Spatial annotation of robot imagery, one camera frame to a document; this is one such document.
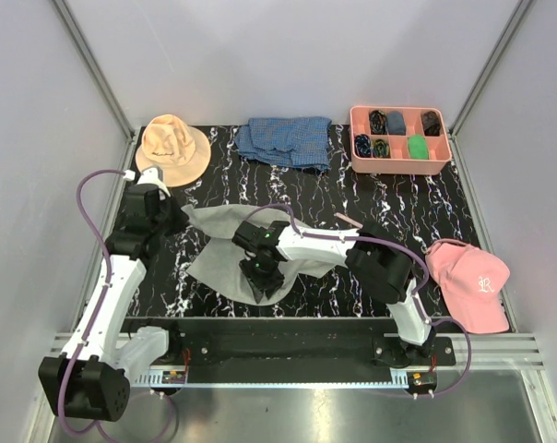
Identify grey cloth napkin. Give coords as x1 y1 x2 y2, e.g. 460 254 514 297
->
182 204 335 306

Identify pink handled knife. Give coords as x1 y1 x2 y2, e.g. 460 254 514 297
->
335 212 363 229

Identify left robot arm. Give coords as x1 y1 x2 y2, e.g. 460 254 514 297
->
38 166 188 424

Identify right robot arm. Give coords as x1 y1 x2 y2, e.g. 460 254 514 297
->
232 221 435 366

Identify orange bucket hat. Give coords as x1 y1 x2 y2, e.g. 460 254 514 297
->
135 114 211 187

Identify blue checkered cloth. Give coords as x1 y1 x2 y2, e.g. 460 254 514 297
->
235 116 332 172

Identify blue dotted rolled sock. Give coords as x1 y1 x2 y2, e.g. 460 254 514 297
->
354 134 373 158

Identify yellow patterned rolled sock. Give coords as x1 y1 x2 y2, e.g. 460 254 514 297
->
372 138 391 159

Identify pink compartment tray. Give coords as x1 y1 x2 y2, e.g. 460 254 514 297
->
350 105 453 175

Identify black patterned sock top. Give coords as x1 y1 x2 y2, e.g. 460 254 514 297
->
368 109 387 135

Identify blue grey rolled sock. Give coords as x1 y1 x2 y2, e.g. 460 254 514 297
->
386 111 407 136

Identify green rolled sock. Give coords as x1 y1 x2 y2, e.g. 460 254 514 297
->
407 134 430 161

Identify pink baseball cap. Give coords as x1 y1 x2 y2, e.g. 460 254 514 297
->
425 239 510 334

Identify dark brown rolled sock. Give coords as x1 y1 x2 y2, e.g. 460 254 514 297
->
421 111 442 137

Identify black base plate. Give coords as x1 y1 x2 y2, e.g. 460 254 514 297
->
129 317 457 368

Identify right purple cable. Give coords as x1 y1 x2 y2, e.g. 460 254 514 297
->
243 203 474 399

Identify purple cable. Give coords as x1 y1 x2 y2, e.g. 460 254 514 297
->
243 203 474 399
56 168 182 439

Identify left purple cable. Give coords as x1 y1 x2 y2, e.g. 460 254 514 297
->
56 168 182 439

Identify aluminium front rail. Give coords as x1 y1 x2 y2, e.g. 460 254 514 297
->
45 334 547 389

